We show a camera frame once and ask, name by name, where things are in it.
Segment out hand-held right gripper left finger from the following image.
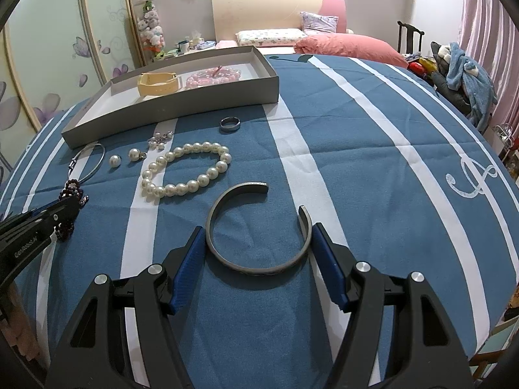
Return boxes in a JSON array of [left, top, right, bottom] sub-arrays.
[[44, 226, 205, 389]]

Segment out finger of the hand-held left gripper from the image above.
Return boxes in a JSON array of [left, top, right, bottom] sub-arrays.
[[25, 197, 80, 236], [0, 200, 62, 223]]

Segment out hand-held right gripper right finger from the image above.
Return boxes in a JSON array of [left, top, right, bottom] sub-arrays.
[[311, 223, 475, 389]]

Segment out dark red bead bracelet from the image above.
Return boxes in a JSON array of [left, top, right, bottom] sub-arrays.
[[54, 178, 90, 243]]

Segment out grey metal cuff bangle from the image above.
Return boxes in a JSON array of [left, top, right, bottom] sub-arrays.
[[205, 182, 314, 279]]

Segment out thin silver hoop bangle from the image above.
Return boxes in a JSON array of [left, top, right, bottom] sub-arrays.
[[69, 143, 106, 183]]

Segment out white pearl bracelet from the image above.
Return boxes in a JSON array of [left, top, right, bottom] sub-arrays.
[[140, 141, 233, 199]]

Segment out grey cardboard box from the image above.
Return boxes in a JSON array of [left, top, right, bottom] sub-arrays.
[[61, 46, 280, 149]]

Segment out blue white striped blanket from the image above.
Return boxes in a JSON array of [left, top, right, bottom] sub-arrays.
[[0, 53, 503, 389]]

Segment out flower print sliding wardrobe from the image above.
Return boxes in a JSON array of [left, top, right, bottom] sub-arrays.
[[0, 0, 142, 179]]

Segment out tube of plush toys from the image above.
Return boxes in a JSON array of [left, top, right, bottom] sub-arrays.
[[136, 0, 168, 59]]

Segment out red and yellow toy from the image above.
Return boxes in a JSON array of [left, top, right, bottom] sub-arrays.
[[407, 57, 438, 86]]

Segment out folded pink quilt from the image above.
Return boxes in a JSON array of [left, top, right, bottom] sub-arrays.
[[293, 32, 409, 69]]

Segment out white patterned pillow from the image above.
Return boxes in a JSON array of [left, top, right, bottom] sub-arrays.
[[236, 28, 309, 48]]

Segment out blue fleece garment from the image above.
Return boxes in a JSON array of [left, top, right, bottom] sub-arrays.
[[446, 42, 499, 130]]

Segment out dark wooden chair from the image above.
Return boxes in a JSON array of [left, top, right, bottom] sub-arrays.
[[396, 20, 426, 55]]

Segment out purple patterned pillow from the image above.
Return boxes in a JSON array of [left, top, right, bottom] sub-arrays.
[[300, 11, 339, 35]]

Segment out cream and pink headboard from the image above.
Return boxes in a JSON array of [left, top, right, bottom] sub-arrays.
[[211, 0, 348, 41]]

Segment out pink curtain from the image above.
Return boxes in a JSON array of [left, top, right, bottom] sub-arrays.
[[456, 0, 519, 130]]

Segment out yellow watch strap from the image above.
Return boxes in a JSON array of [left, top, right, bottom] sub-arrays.
[[137, 71, 182, 97]]

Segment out pink bead bracelet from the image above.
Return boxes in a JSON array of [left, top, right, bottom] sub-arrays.
[[186, 65, 243, 90]]

